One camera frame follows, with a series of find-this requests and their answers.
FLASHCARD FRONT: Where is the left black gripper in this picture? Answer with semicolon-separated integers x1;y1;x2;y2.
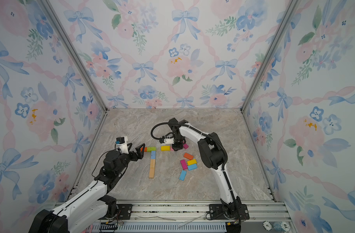
116;143;144;176

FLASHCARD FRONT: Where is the green block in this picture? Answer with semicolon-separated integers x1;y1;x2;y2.
144;147;156;152

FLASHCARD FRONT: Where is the light blue block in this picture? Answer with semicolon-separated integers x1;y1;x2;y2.
151;150;156;160

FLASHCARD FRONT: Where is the tan block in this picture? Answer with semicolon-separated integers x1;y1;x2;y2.
149;168;155;179
150;159;156;169

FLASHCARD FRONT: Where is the yellow block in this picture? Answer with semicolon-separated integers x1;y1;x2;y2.
187;159;197;166
161;146;171;151

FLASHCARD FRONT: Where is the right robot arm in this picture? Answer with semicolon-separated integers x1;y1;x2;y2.
168;118;241;219

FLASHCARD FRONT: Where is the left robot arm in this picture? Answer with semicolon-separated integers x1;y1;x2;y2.
29;143;145;233

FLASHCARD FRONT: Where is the blue block right lower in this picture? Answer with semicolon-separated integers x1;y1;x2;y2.
188;164;198;170

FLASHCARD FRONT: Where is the blue block bottom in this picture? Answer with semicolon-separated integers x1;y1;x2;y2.
179;170;187;181

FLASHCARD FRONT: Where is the white blue object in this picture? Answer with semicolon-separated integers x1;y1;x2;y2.
262;221;291;233

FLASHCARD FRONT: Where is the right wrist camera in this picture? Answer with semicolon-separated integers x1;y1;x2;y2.
162;136;174;144

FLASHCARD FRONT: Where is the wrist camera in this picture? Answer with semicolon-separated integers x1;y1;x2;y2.
115;136;129;154
162;136;174;144

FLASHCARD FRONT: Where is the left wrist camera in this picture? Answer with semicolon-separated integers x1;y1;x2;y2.
115;136;129;154

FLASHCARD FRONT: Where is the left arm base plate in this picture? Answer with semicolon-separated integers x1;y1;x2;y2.
105;204;133;220

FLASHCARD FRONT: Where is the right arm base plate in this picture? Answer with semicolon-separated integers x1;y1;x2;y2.
208;204;250;221

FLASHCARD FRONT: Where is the white cable duct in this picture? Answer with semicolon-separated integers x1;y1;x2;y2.
92;222;227;233

